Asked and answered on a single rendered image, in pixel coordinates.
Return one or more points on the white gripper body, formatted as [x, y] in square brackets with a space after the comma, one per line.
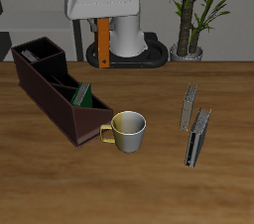
[102, 5]

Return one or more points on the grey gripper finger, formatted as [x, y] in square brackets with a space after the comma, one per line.
[111, 23]
[93, 25]

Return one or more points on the orange book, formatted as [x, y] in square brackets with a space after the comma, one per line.
[103, 44]

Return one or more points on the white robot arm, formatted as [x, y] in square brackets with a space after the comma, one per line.
[128, 38]

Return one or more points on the black book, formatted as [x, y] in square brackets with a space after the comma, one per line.
[30, 55]

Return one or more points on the green book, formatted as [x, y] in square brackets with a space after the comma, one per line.
[83, 95]

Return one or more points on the dark brown desk caddy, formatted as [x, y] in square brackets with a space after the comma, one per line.
[53, 97]

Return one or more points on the green pot plant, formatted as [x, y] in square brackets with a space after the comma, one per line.
[186, 20]

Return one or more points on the white and yellow mug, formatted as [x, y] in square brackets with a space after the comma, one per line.
[129, 134]

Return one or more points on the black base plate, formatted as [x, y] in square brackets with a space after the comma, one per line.
[155, 54]

